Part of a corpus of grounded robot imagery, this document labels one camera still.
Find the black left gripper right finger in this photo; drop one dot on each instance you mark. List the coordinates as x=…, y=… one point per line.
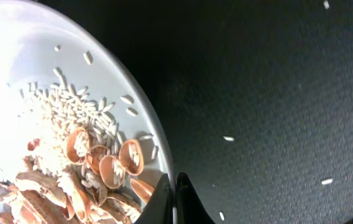
x=190, y=210

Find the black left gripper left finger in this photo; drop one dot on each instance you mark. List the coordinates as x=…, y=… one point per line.
x=159, y=209

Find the food scraps and rice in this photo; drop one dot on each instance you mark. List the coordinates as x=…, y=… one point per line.
x=77, y=164

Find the grey plate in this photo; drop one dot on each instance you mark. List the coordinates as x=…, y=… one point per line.
x=35, y=39

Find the round black serving tray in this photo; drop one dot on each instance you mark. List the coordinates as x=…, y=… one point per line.
x=255, y=98

